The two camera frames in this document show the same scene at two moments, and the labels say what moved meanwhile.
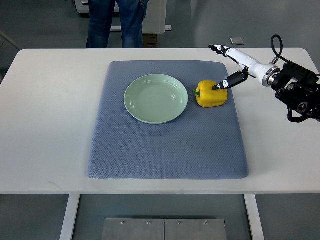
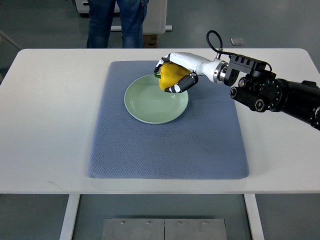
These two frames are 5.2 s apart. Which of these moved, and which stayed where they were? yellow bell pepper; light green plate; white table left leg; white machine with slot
Moved: yellow bell pepper
Stayed: light green plate; white table left leg; white machine with slot
